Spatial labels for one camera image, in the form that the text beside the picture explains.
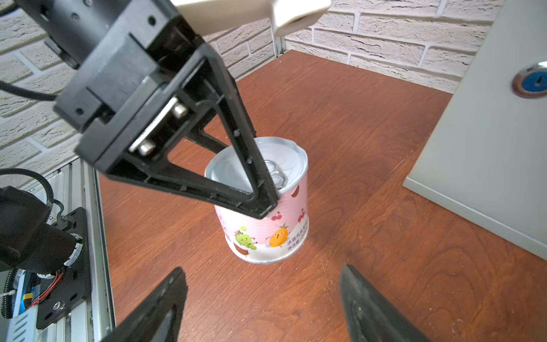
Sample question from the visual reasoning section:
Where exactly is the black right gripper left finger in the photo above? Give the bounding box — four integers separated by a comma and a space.
103, 267, 188, 342

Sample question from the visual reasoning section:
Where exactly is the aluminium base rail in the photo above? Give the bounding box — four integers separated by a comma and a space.
0, 157, 116, 342

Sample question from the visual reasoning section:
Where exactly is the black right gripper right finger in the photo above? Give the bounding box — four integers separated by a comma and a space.
339, 265, 429, 341

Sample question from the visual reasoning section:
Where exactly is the pink label can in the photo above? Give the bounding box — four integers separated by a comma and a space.
215, 137, 310, 264

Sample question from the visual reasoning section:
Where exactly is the grey metal cabinet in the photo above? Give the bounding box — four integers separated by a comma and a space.
404, 1, 546, 258

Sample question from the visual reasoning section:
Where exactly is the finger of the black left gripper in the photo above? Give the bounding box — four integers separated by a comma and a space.
75, 44, 279, 219
185, 109, 228, 153

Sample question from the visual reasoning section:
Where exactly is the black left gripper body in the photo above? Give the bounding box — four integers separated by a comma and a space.
17, 1, 204, 133

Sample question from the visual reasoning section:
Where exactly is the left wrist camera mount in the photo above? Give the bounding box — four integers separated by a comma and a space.
173, 0, 332, 36

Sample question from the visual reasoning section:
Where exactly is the black corrugated left cable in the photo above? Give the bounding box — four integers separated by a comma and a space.
0, 167, 56, 206

